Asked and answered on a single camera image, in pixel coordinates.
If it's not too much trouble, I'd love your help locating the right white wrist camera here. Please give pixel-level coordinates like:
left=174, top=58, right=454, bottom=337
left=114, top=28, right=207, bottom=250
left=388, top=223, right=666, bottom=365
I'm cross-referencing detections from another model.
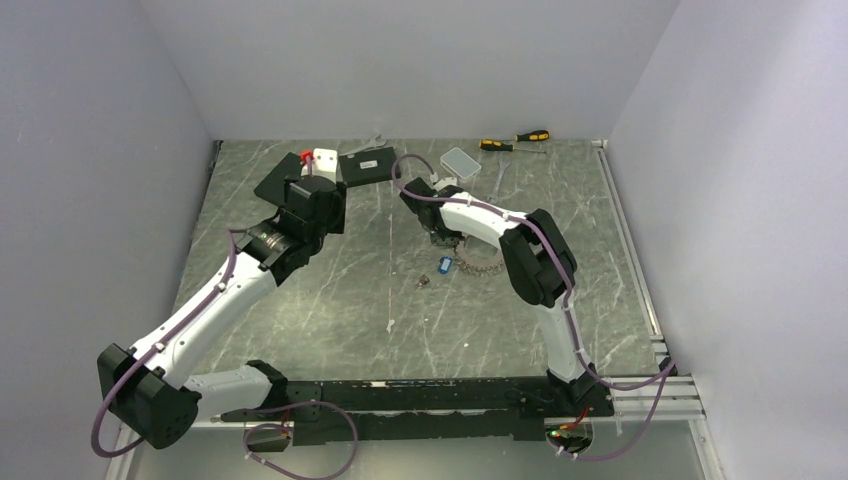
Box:
left=433, top=177, right=458, bottom=191

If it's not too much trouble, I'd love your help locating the yellow black screwdriver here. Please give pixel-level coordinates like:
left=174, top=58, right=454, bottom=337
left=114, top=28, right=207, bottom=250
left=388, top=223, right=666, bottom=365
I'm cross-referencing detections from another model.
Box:
left=514, top=130, right=550, bottom=143
left=479, top=139, right=546, bottom=154

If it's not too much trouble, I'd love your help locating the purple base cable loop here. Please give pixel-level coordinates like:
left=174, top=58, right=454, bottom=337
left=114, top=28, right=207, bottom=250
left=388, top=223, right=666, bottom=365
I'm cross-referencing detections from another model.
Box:
left=242, top=399, right=360, bottom=480

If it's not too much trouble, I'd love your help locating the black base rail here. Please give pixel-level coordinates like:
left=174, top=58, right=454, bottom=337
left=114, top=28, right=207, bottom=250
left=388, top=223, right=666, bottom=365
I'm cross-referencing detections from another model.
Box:
left=220, top=376, right=615, bottom=446

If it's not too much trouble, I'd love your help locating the silver wrench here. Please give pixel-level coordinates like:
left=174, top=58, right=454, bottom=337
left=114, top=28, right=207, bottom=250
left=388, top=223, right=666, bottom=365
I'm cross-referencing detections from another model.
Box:
left=487, top=159, right=511, bottom=204
left=338, top=135, right=387, bottom=158

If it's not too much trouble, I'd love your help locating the yellow black screwdriver lower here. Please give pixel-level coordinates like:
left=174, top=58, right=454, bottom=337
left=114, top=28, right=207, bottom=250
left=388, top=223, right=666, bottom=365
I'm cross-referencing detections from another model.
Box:
left=479, top=139, right=546, bottom=154

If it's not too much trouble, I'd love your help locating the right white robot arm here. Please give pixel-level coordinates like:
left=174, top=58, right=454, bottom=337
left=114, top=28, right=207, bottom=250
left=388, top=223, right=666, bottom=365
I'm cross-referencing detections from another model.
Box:
left=400, top=178, right=596, bottom=402

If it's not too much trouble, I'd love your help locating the silver wrench right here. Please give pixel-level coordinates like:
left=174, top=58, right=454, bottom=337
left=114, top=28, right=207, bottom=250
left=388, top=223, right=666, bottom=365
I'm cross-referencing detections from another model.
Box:
left=487, top=159, right=511, bottom=204

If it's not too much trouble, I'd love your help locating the aluminium frame rail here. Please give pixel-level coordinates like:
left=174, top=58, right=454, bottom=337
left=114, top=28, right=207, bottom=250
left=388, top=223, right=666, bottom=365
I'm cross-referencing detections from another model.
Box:
left=591, top=140, right=706, bottom=423

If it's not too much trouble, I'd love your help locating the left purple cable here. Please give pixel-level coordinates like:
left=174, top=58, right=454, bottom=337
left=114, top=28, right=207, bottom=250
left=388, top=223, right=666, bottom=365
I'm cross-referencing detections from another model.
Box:
left=89, top=229, right=238, bottom=460

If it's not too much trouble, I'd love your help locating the black flat box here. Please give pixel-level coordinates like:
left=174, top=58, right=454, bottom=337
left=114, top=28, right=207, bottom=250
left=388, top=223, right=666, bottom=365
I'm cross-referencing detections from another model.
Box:
left=338, top=147, right=401, bottom=188

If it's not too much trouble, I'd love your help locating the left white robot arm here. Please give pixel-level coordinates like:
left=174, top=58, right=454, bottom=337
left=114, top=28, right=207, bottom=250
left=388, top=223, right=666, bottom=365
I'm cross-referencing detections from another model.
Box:
left=90, top=174, right=347, bottom=458

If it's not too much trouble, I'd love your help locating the large metal keyring with rings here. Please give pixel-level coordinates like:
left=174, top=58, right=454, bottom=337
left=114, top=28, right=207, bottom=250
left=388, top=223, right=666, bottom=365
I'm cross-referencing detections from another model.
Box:
left=440, top=242, right=505, bottom=276

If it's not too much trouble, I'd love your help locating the silver wrench back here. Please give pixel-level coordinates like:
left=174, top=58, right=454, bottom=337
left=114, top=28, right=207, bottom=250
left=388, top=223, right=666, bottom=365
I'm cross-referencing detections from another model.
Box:
left=338, top=135, right=387, bottom=158

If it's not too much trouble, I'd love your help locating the black flat pad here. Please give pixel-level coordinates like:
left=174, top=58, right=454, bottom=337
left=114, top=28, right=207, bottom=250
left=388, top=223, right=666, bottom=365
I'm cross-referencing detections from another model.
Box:
left=253, top=153, right=304, bottom=207

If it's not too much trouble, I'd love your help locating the yellow black screwdriver upper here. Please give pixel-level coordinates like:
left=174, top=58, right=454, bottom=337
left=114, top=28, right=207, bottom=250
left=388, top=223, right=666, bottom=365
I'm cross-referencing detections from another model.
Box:
left=514, top=130, right=550, bottom=143

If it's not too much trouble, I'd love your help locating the clear plastic box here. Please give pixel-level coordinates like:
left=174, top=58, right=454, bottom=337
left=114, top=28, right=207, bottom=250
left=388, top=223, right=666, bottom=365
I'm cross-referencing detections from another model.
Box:
left=440, top=147, right=482, bottom=182

